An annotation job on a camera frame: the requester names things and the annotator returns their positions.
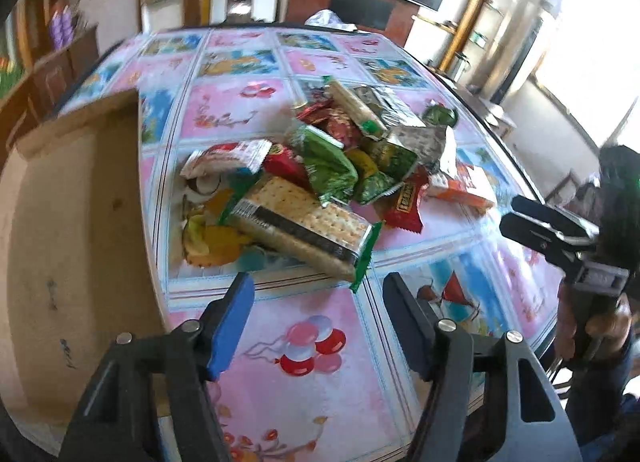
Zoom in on orange cracker pack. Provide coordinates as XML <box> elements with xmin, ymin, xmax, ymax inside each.
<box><xmin>425</xmin><ymin>162</ymin><xmax>497</xmax><ymax>211</ymax></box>

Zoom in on silver foil packet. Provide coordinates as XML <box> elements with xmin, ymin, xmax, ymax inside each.
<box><xmin>352</xmin><ymin>84</ymin><xmax>424</xmax><ymax>127</ymax></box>
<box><xmin>390</xmin><ymin>124</ymin><xmax>457</xmax><ymax>178</ymax></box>

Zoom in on long green cracker pack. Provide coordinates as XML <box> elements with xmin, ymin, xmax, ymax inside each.
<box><xmin>219</xmin><ymin>173</ymin><xmax>383</xmax><ymax>292</ymax></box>

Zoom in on green pea snack packet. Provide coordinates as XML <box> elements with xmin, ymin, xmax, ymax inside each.
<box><xmin>290</xmin><ymin>123</ymin><xmax>358</xmax><ymax>205</ymax></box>

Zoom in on red white snack packet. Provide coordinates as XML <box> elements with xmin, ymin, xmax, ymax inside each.
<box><xmin>180</xmin><ymin>139</ymin><xmax>272</xmax><ymax>179</ymax></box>

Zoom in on person's right hand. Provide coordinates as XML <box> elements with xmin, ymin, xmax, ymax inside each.
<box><xmin>553</xmin><ymin>283</ymin><xmax>634</xmax><ymax>361</ymax></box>

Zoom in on brown cardboard box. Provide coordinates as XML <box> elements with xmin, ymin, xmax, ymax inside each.
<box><xmin>1</xmin><ymin>90</ymin><xmax>168</xmax><ymax>424</ymax></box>

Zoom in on floral patterned tablecloth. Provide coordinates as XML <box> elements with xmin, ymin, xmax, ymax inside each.
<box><xmin>67</xmin><ymin>27</ymin><xmax>561</xmax><ymax>461</ymax></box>

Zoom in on red candy bar wrapper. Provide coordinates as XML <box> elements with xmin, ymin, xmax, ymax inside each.
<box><xmin>383</xmin><ymin>174</ymin><xmax>428</xmax><ymax>235</ymax></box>

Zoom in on small green snack packet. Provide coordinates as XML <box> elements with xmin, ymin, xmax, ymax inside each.
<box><xmin>421</xmin><ymin>104</ymin><xmax>459</xmax><ymax>127</ymax></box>

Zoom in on yellow green snack packet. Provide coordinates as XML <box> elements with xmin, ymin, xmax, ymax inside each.
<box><xmin>346</xmin><ymin>139</ymin><xmax>419</xmax><ymax>205</ymax></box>

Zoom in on yellow green cracker pack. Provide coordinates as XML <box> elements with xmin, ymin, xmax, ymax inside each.
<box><xmin>326</xmin><ymin>79</ymin><xmax>387</xmax><ymax>141</ymax></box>

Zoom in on dark red snack packet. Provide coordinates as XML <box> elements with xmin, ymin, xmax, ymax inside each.
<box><xmin>297</xmin><ymin>100</ymin><xmax>362</xmax><ymax>149</ymax></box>

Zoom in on white plastic bag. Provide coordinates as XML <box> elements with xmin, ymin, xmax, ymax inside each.
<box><xmin>305</xmin><ymin>8</ymin><xmax>358</xmax><ymax>32</ymax></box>

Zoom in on wooden side cabinet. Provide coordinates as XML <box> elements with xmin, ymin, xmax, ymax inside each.
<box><xmin>0</xmin><ymin>25</ymin><xmax>100</xmax><ymax>165</ymax></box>

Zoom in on purple bottles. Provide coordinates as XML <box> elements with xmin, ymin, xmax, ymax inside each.
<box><xmin>49</xmin><ymin>5</ymin><xmax>74</xmax><ymax>50</ymax></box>

